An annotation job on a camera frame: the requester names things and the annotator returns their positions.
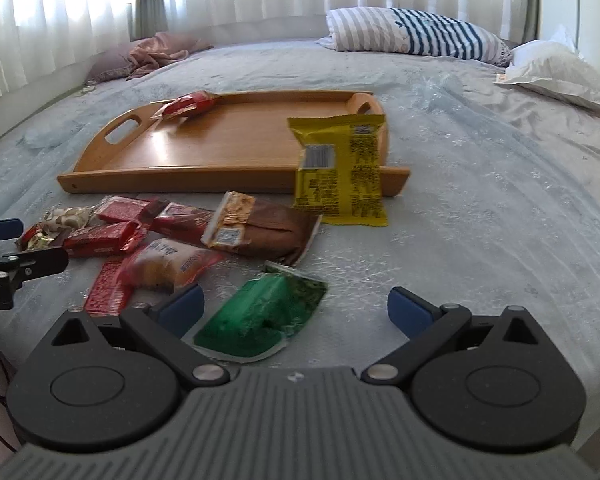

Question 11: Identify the clear red bread packet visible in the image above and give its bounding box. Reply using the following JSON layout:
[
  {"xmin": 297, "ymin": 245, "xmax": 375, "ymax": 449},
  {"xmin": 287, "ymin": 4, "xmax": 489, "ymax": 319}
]
[{"xmin": 120, "ymin": 238, "xmax": 226, "ymax": 292}]

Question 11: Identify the brown snack packet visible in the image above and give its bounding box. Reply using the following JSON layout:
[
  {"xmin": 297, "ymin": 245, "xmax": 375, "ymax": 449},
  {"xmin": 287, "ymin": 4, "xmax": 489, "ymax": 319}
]
[{"xmin": 201, "ymin": 191, "xmax": 322, "ymax": 265}]

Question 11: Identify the red sausage snack packet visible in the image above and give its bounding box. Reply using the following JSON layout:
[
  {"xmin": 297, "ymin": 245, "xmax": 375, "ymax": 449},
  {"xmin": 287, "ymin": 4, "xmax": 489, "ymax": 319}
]
[{"xmin": 150, "ymin": 91, "xmax": 222, "ymax": 121}]

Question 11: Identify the green snack packet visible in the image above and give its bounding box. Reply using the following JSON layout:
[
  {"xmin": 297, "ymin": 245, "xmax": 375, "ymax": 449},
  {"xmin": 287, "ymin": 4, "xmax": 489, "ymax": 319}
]
[{"xmin": 194, "ymin": 261, "xmax": 329, "ymax": 362}]

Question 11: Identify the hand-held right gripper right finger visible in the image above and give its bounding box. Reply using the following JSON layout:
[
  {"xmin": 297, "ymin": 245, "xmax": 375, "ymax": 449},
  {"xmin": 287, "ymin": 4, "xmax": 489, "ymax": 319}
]
[{"xmin": 360, "ymin": 287, "xmax": 576, "ymax": 388}]

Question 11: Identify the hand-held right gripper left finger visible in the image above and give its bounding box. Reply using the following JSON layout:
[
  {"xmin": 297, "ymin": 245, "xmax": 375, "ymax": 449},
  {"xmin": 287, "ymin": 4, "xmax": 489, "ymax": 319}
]
[{"xmin": 30, "ymin": 282, "xmax": 231, "ymax": 391}]

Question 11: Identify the pink crumpled cloth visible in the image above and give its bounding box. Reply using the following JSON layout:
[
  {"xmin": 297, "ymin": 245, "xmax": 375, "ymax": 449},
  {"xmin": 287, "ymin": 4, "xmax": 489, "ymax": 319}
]
[{"xmin": 126, "ymin": 31, "xmax": 213, "ymax": 80}]

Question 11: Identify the striped folded duvet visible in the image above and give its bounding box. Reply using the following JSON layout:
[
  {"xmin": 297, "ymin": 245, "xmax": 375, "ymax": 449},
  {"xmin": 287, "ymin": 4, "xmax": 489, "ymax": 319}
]
[{"xmin": 316, "ymin": 7, "xmax": 512, "ymax": 67}]

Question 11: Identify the wooden tray with handles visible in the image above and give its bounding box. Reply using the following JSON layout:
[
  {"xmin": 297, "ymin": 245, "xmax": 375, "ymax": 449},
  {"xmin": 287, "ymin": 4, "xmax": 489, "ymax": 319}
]
[{"xmin": 56, "ymin": 89, "xmax": 411, "ymax": 197}]

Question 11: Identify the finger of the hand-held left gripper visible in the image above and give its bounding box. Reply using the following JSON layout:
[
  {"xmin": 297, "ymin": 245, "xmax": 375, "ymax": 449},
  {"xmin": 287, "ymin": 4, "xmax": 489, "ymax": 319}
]
[
  {"xmin": 0, "ymin": 217, "xmax": 24, "ymax": 244},
  {"xmin": 0, "ymin": 246, "xmax": 70, "ymax": 282}
]

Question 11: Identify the red nut print snack packet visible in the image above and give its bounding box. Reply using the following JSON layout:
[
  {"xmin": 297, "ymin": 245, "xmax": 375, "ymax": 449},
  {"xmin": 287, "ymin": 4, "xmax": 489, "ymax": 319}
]
[{"xmin": 15, "ymin": 206, "xmax": 90, "ymax": 251}]

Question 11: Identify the white pillow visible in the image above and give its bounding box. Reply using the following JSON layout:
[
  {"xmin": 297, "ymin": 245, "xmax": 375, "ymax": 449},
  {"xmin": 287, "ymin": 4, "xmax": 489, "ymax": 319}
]
[{"xmin": 495, "ymin": 25, "xmax": 600, "ymax": 116}]

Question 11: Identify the purple pillow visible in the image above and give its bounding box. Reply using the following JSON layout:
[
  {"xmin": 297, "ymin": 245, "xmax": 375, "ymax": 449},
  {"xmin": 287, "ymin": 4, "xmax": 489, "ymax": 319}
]
[{"xmin": 82, "ymin": 42, "xmax": 136, "ymax": 83}]

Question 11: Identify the flat red snack packet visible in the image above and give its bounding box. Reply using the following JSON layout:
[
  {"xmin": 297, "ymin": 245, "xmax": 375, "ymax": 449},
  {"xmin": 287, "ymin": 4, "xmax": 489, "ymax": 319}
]
[{"xmin": 83, "ymin": 256, "xmax": 136, "ymax": 317}]

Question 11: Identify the yellow snack packet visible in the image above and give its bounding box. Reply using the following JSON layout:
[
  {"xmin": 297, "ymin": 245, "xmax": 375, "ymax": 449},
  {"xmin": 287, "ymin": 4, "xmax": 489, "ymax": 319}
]
[{"xmin": 286, "ymin": 114, "xmax": 389, "ymax": 227}]

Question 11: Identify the red chocolate wafer bar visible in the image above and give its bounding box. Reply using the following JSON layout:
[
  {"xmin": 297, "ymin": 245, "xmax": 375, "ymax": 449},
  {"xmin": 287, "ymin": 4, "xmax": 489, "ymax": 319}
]
[{"xmin": 96, "ymin": 196, "xmax": 166, "ymax": 225}]

